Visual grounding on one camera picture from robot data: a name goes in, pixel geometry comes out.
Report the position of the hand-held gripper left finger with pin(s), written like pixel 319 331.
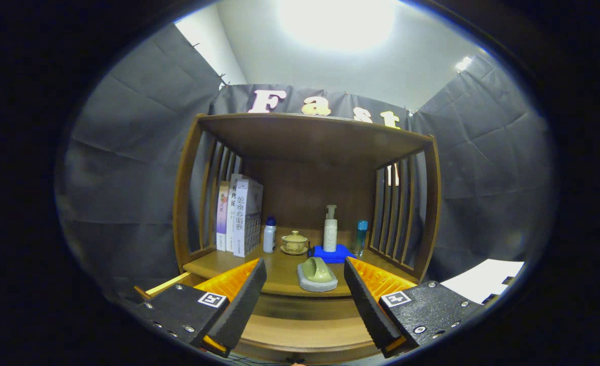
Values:
pixel 244 300

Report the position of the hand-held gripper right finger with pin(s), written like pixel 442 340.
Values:
pixel 365 300

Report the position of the green grey scrub brush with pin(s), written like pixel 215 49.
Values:
pixel 318 272

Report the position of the brown wooden drawer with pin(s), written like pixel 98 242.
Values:
pixel 305 330

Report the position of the wooden countertop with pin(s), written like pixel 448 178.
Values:
pixel 279 269

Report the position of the grey white drawer unit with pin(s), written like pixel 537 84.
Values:
pixel 483 279

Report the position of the brown wooden cabinet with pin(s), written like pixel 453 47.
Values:
pixel 310 137

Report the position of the blue folded cloth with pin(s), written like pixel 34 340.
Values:
pixel 333 255

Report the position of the teal blue bottle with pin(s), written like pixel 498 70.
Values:
pixel 361 236

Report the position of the white bottle blue cap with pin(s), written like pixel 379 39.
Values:
pixel 269 236

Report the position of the white pump bottle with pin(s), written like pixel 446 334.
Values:
pixel 330 234

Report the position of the yellow ceramic lidded teacup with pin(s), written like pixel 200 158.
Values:
pixel 294 242

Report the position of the thick white grey book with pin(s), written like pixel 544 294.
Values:
pixel 246 218

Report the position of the pink purple book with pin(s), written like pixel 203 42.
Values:
pixel 222 213

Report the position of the thin white book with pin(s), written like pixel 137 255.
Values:
pixel 231 203

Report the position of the black backdrop cloth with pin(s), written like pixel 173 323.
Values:
pixel 127 152

